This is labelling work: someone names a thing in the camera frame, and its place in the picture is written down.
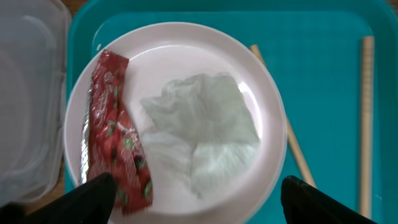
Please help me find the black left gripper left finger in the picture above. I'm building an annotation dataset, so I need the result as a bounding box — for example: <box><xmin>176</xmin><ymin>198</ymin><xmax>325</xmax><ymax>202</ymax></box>
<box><xmin>1</xmin><ymin>173</ymin><xmax>116</xmax><ymax>224</ymax></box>

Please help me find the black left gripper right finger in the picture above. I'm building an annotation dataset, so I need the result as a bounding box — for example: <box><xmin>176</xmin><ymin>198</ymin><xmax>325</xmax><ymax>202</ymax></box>
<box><xmin>280</xmin><ymin>175</ymin><xmax>376</xmax><ymax>224</ymax></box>

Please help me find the red snack wrapper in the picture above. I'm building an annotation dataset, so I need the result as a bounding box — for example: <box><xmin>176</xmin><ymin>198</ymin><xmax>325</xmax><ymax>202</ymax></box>
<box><xmin>85</xmin><ymin>50</ymin><xmax>153</xmax><ymax>215</ymax></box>

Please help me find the white napkin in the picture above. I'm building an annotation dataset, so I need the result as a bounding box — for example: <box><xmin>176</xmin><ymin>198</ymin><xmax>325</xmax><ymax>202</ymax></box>
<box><xmin>141</xmin><ymin>73</ymin><xmax>260</xmax><ymax>198</ymax></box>

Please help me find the right wooden chopstick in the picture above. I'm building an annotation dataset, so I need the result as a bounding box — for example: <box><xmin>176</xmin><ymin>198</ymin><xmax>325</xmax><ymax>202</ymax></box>
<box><xmin>359</xmin><ymin>35</ymin><xmax>374</xmax><ymax>218</ymax></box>

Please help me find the wooden chopstick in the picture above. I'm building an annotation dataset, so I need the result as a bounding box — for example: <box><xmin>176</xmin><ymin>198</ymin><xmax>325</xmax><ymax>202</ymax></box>
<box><xmin>249</xmin><ymin>44</ymin><xmax>317</xmax><ymax>189</ymax></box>
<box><xmin>359</xmin><ymin>35</ymin><xmax>374</xmax><ymax>218</ymax></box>

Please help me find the teal plastic tray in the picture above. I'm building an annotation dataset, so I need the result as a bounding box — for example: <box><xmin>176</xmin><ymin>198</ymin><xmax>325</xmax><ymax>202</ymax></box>
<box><xmin>67</xmin><ymin>0</ymin><xmax>397</xmax><ymax>223</ymax></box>

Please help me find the left wooden chopstick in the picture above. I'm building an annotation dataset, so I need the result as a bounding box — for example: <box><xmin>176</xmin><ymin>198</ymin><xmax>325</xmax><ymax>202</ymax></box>
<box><xmin>249</xmin><ymin>44</ymin><xmax>317</xmax><ymax>189</ymax></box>

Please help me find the large white plate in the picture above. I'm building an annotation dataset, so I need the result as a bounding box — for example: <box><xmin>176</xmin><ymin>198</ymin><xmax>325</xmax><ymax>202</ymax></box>
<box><xmin>63</xmin><ymin>21</ymin><xmax>288</xmax><ymax>224</ymax></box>

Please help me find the clear plastic bin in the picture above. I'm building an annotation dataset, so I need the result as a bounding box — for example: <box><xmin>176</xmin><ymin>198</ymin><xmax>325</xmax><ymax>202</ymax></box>
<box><xmin>1</xmin><ymin>0</ymin><xmax>71</xmax><ymax>205</ymax></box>

